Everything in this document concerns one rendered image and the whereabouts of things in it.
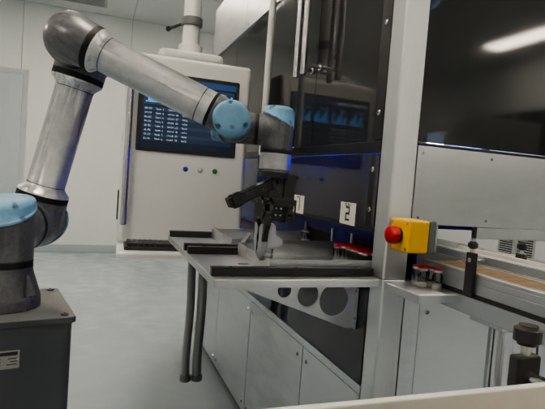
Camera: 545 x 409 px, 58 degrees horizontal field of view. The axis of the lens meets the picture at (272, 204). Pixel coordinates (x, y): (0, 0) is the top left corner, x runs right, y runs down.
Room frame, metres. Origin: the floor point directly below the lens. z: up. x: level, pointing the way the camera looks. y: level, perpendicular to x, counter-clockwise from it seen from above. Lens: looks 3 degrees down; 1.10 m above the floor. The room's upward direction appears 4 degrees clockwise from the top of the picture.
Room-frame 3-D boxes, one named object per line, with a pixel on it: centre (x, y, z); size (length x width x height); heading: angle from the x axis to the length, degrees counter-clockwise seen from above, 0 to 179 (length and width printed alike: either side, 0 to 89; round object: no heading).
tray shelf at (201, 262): (1.43, 0.00, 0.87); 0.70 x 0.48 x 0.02; 20
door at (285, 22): (1.83, -0.03, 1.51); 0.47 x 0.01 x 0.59; 20
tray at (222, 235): (1.61, 0.00, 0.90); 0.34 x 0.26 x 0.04; 110
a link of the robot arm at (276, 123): (1.17, 0.00, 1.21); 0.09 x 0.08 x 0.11; 92
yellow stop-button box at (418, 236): (1.10, -0.32, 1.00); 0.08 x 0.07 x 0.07; 110
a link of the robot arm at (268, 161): (1.18, 0.00, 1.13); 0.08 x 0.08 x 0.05
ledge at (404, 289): (1.10, -0.36, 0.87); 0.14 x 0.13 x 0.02; 110
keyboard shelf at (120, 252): (1.90, 0.36, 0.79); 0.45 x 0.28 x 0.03; 108
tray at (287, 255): (1.29, -0.12, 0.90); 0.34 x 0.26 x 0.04; 111
